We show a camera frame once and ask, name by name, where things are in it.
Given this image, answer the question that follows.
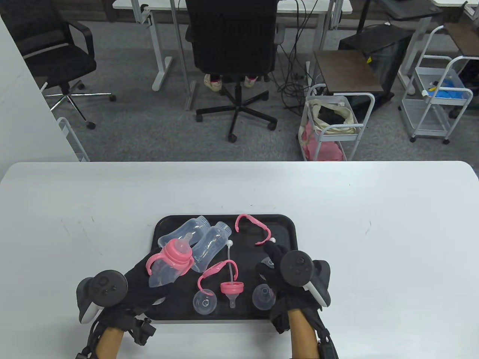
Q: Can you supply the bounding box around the pink bottle handle ring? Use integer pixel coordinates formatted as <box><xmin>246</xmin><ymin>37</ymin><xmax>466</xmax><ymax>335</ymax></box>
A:
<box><xmin>197</xmin><ymin>259</ymin><xmax>239</xmax><ymax>291</ymax></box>
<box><xmin>145</xmin><ymin>251</ymin><xmax>195</xmax><ymax>276</ymax></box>
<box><xmin>235</xmin><ymin>214</ymin><xmax>271</xmax><ymax>246</ymax></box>

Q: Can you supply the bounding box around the person's right hand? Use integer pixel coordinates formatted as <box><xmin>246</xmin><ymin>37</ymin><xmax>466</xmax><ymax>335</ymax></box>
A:
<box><xmin>256</xmin><ymin>242</ymin><xmax>323</xmax><ymax>319</ymax></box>

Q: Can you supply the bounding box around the black desk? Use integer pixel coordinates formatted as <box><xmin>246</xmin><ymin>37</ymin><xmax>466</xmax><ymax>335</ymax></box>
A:
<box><xmin>356</xmin><ymin>0</ymin><xmax>444</xmax><ymax>36</ymax></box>

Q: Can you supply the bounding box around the black and white controller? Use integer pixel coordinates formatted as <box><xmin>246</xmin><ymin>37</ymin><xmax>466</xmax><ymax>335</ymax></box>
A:
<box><xmin>77</xmin><ymin>270</ymin><xmax>128</xmax><ymax>324</ymax></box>
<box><xmin>280</xmin><ymin>251</ymin><xmax>332</xmax><ymax>308</ymax></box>

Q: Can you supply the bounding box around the brown side table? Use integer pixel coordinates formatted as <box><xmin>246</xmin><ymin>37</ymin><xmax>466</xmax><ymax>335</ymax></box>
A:
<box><xmin>313</xmin><ymin>49</ymin><xmax>395</xmax><ymax>109</ymax></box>

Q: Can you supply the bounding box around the person's left forearm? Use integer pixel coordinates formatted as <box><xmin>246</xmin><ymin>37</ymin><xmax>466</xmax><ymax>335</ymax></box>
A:
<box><xmin>97</xmin><ymin>326</ymin><xmax>125</xmax><ymax>359</ymax></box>

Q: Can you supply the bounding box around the person's right forearm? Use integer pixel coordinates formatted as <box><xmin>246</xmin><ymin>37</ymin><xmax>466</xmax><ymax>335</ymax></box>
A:
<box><xmin>288</xmin><ymin>310</ymin><xmax>318</xmax><ymax>359</ymax></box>

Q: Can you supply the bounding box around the pink bag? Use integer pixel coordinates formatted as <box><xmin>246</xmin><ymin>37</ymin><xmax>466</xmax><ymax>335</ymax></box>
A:
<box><xmin>298</xmin><ymin>123</ymin><xmax>347</xmax><ymax>162</ymax></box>

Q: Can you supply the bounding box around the black high-back office chair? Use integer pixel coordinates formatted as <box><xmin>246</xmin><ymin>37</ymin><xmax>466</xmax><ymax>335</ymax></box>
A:
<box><xmin>185</xmin><ymin>0</ymin><xmax>287</xmax><ymax>143</ymax></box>

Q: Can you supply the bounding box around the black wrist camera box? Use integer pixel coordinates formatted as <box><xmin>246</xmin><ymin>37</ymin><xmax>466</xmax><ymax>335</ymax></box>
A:
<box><xmin>316</xmin><ymin>323</ymin><xmax>339</xmax><ymax>359</ymax></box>

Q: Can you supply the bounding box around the white trolley cart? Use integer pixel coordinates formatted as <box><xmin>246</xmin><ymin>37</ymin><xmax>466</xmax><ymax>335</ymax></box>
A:
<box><xmin>399</xmin><ymin>24</ymin><xmax>475</xmax><ymax>144</ymax></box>
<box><xmin>298</xmin><ymin>83</ymin><xmax>376</xmax><ymax>162</ymax></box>

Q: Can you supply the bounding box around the clear baby bottle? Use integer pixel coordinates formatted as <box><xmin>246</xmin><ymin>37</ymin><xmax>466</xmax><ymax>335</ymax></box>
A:
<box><xmin>157</xmin><ymin>216</ymin><xmax>211</xmax><ymax>247</ymax></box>
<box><xmin>149</xmin><ymin>256</ymin><xmax>194</xmax><ymax>288</ymax></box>
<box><xmin>191</xmin><ymin>221</ymin><xmax>232</xmax><ymax>273</ymax></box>

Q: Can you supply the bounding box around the black plastic tray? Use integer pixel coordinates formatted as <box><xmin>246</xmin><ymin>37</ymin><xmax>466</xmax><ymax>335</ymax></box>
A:
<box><xmin>141</xmin><ymin>214</ymin><xmax>305</xmax><ymax>324</ymax></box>

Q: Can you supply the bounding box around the bundle of black cables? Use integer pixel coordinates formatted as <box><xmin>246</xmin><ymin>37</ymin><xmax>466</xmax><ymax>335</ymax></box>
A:
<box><xmin>275</xmin><ymin>0</ymin><xmax>318</xmax><ymax>109</ymax></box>

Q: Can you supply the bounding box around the blue cloth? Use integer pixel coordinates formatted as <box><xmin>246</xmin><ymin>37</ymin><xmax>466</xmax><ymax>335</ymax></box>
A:
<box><xmin>423</xmin><ymin>77</ymin><xmax>473</xmax><ymax>99</ymax></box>

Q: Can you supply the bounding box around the white desk with legs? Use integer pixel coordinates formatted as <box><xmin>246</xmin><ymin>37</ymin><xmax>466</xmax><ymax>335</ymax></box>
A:
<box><xmin>112</xmin><ymin>0</ymin><xmax>353</xmax><ymax>111</ymax></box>

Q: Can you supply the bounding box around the beige tote bag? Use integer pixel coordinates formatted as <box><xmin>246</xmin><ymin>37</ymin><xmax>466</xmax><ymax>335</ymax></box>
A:
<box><xmin>309</xmin><ymin>99</ymin><xmax>358</xmax><ymax>135</ymax></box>

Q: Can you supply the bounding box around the person's left hand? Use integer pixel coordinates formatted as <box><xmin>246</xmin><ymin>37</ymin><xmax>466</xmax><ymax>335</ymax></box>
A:
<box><xmin>97</xmin><ymin>257</ymin><xmax>190</xmax><ymax>330</ymax></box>

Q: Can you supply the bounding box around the aluminium frame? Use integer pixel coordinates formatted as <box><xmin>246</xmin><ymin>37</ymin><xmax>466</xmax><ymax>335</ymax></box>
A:
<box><xmin>169</xmin><ymin>0</ymin><xmax>198</xmax><ymax>111</ymax></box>

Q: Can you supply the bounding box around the black office chair with armrests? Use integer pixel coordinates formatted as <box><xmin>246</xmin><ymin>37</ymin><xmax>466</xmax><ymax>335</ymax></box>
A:
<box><xmin>0</xmin><ymin>0</ymin><xmax>117</xmax><ymax>130</ymax></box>

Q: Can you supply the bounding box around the white partition board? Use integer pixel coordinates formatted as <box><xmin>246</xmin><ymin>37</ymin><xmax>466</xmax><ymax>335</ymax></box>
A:
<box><xmin>0</xmin><ymin>17</ymin><xmax>80</xmax><ymax>179</ymax></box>

